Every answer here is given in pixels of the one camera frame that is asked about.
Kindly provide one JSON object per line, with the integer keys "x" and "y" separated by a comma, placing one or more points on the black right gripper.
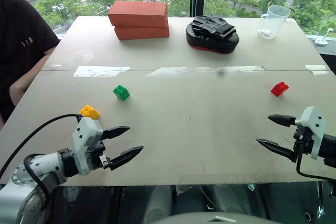
{"x": 302, "y": 140}

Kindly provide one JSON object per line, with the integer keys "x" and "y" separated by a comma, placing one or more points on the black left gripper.
{"x": 98, "y": 153}

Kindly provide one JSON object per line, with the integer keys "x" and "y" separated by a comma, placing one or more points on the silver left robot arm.
{"x": 39, "y": 167}

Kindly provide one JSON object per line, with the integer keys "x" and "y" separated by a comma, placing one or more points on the yellow toy brick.
{"x": 89, "y": 112}

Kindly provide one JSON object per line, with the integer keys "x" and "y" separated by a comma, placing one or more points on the red toy brick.
{"x": 279, "y": 89}

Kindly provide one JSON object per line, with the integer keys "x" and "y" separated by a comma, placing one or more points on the green toy brick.
{"x": 121, "y": 93}

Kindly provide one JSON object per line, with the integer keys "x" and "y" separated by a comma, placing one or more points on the white desk stand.
{"x": 322, "y": 40}

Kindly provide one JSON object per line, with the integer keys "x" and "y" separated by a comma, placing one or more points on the silver robot body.
{"x": 199, "y": 217}

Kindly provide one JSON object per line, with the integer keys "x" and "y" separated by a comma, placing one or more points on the clear plastic measuring cup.
{"x": 273, "y": 22}

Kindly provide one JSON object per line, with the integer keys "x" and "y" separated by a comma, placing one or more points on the black boxing focus pad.
{"x": 212, "y": 35}

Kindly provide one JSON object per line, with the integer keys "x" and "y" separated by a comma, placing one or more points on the person in black shirt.
{"x": 21, "y": 51}

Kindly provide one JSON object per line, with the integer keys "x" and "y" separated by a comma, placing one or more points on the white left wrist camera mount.
{"x": 85, "y": 140}

